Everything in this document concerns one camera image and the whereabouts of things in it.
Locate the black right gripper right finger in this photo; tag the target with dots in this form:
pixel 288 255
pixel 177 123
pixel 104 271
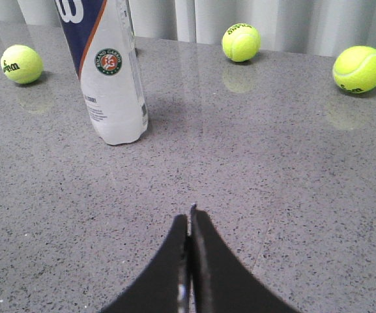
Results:
pixel 221 282

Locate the tennis ball centre back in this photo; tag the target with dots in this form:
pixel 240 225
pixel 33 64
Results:
pixel 241 42

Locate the Wilson tennis ball can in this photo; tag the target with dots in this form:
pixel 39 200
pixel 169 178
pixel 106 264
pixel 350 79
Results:
pixel 101 41

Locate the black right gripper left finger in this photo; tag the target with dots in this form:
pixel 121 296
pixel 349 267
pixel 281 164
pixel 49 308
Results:
pixel 163 284

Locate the tennis ball behind can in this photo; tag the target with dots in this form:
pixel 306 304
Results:
pixel 21 64

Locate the tennis ball far right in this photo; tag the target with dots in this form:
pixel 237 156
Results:
pixel 354 70

